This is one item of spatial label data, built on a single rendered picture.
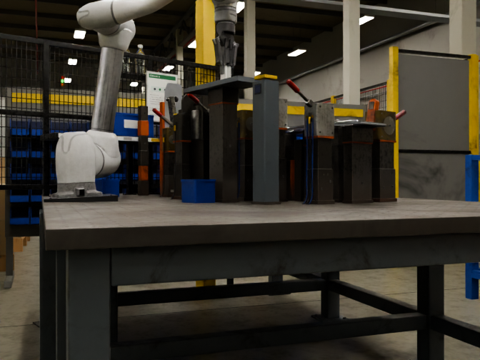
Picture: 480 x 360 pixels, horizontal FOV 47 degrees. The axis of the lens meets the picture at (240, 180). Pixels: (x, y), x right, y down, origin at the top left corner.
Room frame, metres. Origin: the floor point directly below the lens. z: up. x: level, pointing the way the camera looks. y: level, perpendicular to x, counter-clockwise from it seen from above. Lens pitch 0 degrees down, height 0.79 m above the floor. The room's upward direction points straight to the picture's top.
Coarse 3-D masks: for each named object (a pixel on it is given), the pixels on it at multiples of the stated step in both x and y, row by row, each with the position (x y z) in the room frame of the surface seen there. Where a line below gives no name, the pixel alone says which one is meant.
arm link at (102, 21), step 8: (104, 0) 2.30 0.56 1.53; (112, 0) 2.29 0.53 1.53; (80, 8) 2.34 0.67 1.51; (88, 8) 2.30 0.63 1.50; (96, 8) 2.28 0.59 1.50; (104, 8) 2.27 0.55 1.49; (80, 16) 2.32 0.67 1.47; (88, 16) 2.30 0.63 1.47; (96, 16) 2.29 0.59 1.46; (104, 16) 2.28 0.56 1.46; (112, 16) 2.28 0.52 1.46; (80, 24) 2.34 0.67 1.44; (88, 24) 2.32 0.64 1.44; (96, 24) 2.31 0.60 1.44; (104, 24) 2.31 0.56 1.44; (112, 24) 2.31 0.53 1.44; (120, 24) 2.40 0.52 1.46; (104, 32) 2.38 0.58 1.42; (112, 32) 2.40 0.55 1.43
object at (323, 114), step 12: (312, 108) 1.98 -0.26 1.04; (324, 108) 1.98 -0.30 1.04; (312, 120) 1.97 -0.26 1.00; (324, 120) 1.98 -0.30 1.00; (312, 132) 1.97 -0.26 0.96; (324, 132) 1.98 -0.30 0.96; (312, 144) 1.97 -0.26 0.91; (324, 144) 1.99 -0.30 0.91; (312, 156) 1.97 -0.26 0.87; (324, 156) 1.99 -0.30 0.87; (312, 168) 1.97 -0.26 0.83; (324, 168) 1.99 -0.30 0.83; (312, 180) 1.97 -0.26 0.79; (324, 180) 1.98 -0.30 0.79; (312, 192) 1.97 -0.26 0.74; (324, 192) 1.98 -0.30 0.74
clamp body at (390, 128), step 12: (384, 120) 2.18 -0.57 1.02; (384, 132) 2.18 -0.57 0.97; (372, 144) 2.20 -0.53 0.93; (384, 144) 2.19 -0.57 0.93; (372, 156) 2.20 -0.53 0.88; (384, 156) 2.19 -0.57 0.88; (372, 168) 2.20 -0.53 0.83; (384, 168) 2.19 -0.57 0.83; (372, 180) 2.20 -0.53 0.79; (384, 180) 2.18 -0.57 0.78; (372, 192) 2.20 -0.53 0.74; (384, 192) 2.18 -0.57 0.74
